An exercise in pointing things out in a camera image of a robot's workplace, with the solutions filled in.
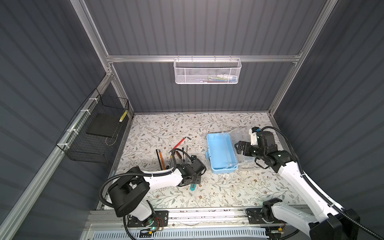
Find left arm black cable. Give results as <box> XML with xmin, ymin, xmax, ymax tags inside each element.
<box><xmin>98</xmin><ymin>148</ymin><xmax>194</xmax><ymax>240</ymax></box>

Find black pad in basket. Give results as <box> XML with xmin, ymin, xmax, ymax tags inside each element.
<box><xmin>86</xmin><ymin>114</ymin><xmax>123</xmax><ymax>138</ymax></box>

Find orange handled tool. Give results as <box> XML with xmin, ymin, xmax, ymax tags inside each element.
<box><xmin>158</xmin><ymin>150</ymin><xmax>166</xmax><ymax>170</ymax></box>

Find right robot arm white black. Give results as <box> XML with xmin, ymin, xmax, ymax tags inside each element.
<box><xmin>234</xmin><ymin>140</ymin><xmax>360</xmax><ymax>240</ymax></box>

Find yellow green marker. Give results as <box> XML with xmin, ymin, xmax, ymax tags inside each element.
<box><xmin>119</xmin><ymin>111</ymin><xmax>128</xmax><ymax>123</ymax></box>

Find red handled hex key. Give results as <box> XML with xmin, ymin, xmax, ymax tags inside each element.
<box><xmin>170</xmin><ymin>137</ymin><xmax>192</xmax><ymax>152</ymax></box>

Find blue plastic tool box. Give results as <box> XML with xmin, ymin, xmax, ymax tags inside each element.
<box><xmin>206</xmin><ymin>128</ymin><xmax>269</xmax><ymax>174</ymax></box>

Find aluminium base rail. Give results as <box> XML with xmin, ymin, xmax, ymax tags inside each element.
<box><xmin>80</xmin><ymin>207</ymin><xmax>308</xmax><ymax>240</ymax></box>

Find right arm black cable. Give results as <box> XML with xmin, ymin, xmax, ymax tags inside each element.
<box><xmin>260</xmin><ymin>125</ymin><xmax>384</xmax><ymax>240</ymax></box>

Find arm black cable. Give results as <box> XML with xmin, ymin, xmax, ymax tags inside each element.
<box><xmin>98</xmin><ymin>148</ymin><xmax>194</xmax><ymax>240</ymax></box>
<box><xmin>260</xmin><ymin>125</ymin><xmax>384</xmax><ymax>240</ymax></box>

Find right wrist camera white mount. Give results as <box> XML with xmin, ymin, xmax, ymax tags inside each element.
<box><xmin>249</xmin><ymin>127</ymin><xmax>276</xmax><ymax>147</ymax></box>

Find white wire mesh basket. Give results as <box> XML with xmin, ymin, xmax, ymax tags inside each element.
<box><xmin>173</xmin><ymin>58</ymin><xmax>242</xmax><ymax>85</ymax></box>

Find markers in white basket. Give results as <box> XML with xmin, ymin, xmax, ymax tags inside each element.
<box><xmin>199</xmin><ymin>75</ymin><xmax>238</xmax><ymax>84</ymax></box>

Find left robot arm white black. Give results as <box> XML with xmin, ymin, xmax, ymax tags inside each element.
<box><xmin>99</xmin><ymin>156</ymin><xmax>207</xmax><ymax>227</ymax></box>

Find black wire basket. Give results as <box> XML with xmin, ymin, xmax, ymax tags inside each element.
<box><xmin>57</xmin><ymin>90</ymin><xmax>130</xmax><ymax>164</ymax></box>

